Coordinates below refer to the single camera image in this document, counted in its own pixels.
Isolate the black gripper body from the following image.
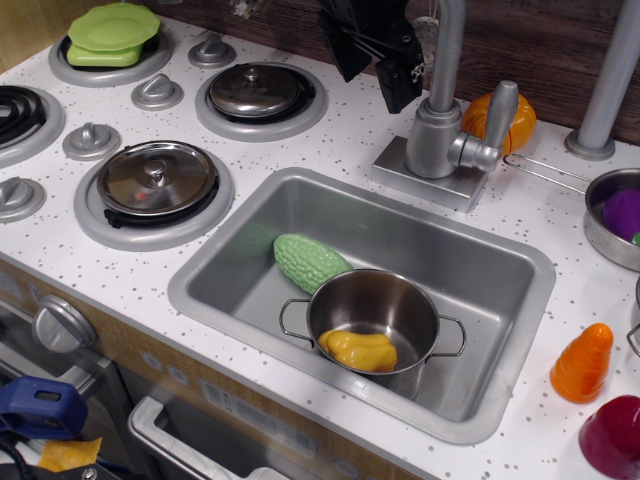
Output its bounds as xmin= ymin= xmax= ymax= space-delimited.
xmin=317 ymin=1 xmax=423 ymax=65

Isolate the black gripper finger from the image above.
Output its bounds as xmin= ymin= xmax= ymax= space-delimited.
xmin=376 ymin=56 xmax=424 ymax=114
xmin=319 ymin=19 xmax=372 ymax=82

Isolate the silver toy faucet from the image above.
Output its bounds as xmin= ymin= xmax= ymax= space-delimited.
xmin=371 ymin=1 xmax=519 ymax=213

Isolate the orange toy pumpkin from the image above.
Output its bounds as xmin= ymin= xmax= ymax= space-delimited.
xmin=461 ymin=93 xmax=537 ymax=155

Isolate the rear steel pot lid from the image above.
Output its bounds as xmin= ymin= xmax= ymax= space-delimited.
xmin=209 ymin=64 xmax=302 ymax=118

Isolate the steel pot lid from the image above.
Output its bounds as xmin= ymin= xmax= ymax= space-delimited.
xmin=209 ymin=64 xmax=302 ymax=118
xmin=96 ymin=141 xmax=217 ymax=217

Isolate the silver stove knob rear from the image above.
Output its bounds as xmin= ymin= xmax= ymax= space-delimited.
xmin=188 ymin=33 xmax=237 ymax=69

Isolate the silver stove knob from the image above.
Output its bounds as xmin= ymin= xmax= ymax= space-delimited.
xmin=1 ymin=177 xmax=46 ymax=223
xmin=131 ymin=73 xmax=184 ymax=111
xmin=188 ymin=33 xmax=237 ymax=69
xmin=62 ymin=122 xmax=122 ymax=161

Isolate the silver stove knob middle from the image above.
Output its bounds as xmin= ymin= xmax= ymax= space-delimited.
xmin=131 ymin=73 xmax=184 ymax=111

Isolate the grey vertical pole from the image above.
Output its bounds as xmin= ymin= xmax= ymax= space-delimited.
xmin=565 ymin=0 xmax=639 ymax=161

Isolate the green toy bitter gourd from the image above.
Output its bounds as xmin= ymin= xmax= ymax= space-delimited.
xmin=273 ymin=233 xmax=353 ymax=295

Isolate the silver sink basin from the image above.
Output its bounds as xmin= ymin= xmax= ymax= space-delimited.
xmin=168 ymin=168 xmax=555 ymax=444

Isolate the front steel pot lid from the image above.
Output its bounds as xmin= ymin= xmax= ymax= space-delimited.
xmin=96 ymin=141 xmax=217 ymax=217

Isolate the green plastic plate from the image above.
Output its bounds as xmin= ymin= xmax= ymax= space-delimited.
xmin=67 ymin=2 xmax=160 ymax=52

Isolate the purple toy eggplant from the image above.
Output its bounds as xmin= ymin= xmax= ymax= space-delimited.
xmin=602 ymin=189 xmax=639 ymax=242

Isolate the green plastic dish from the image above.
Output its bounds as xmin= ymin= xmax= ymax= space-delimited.
xmin=67 ymin=44 xmax=143 ymax=68

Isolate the yellow toy bell pepper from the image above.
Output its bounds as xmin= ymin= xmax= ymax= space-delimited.
xmin=318 ymin=330 xmax=398 ymax=373

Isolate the silver stove knob front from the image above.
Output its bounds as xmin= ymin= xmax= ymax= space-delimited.
xmin=62 ymin=122 xmax=122 ymax=161

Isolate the black coil burner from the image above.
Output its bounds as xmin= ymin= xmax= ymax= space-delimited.
xmin=1 ymin=85 xmax=65 ymax=168

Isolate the orange toy carrot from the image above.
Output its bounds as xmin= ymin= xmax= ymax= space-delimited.
xmin=550 ymin=323 xmax=614 ymax=404

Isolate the silver stove knob left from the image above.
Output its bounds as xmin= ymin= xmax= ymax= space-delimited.
xmin=1 ymin=177 xmax=46 ymax=223

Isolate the silver oven dial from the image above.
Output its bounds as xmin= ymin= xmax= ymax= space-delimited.
xmin=31 ymin=295 xmax=98 ymax=354

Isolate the dark red toy vegetable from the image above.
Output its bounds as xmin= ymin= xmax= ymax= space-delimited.
xmin=579 ymin=395 xmax=639 ymax=479

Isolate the blue clamp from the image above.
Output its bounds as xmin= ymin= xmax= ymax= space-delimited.
xmin=1 ymin=376 xmax=88 ymax=440

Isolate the yellow tape piece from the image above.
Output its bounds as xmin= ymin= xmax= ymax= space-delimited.
xmin=37 ymin=437 xmax=102 ymax=473

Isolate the rear right burner ring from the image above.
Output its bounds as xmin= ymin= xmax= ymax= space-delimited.
xmin=194 ymin=61 xmax=329 ymax=144

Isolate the burner ring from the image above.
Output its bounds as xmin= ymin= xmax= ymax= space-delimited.
xmin=47 ymin=28 xmax=174 ymax=89
xmin=73 ymin=140 xmax=236 ymax=253
xmin=194 ymin=61 xmax=329 ymax=144

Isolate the rear left burner ring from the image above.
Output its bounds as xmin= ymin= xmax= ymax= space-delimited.
xmin=47 ymin=28 xmax=174 ymax=89

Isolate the steel pot with handles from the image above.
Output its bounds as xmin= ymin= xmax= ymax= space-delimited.
xmin=279 ymin=269 xmax=467 ymax=400

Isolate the steel saucepan with wire handle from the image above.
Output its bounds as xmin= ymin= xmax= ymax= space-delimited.
xmin=503 ymin=153 xmax=639 ymax=272

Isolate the front right burner ring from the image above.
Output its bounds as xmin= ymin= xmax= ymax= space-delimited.
xmin=73 ymin=140 xmax=236 ymax=253

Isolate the silver oven door handle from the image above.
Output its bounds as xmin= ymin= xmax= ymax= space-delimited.
xmin=127 ymin=395 xmax=281 ymax=480

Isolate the black cable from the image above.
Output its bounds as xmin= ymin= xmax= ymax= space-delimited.
xmin=0 ymin=438 xmax=31 ymax=479

